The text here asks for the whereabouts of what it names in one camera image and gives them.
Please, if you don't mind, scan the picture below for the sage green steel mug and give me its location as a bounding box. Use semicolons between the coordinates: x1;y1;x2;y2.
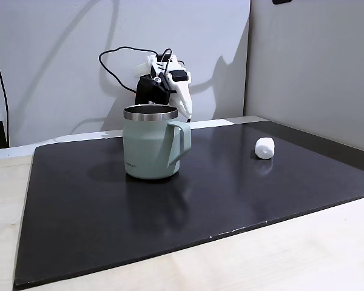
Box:
123;104;192;180

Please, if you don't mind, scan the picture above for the black table mat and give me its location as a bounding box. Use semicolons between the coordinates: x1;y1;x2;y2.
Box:
12;120;364;291

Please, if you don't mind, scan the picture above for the black camera box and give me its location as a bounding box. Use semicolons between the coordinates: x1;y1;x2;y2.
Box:
135;76;171;105

